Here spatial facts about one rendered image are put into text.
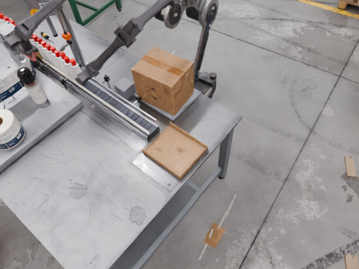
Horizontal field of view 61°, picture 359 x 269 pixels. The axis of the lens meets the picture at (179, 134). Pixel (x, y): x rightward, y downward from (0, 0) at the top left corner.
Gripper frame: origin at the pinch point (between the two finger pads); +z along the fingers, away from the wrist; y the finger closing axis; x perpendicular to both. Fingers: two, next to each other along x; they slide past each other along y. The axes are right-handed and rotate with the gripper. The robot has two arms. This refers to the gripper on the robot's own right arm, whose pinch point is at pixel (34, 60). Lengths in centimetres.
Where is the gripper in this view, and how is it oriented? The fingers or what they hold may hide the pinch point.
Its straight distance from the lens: 207.4
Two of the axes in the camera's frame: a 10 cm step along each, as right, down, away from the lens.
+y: 7.9, 4.8, -3.8
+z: 0.4, 5.8, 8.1
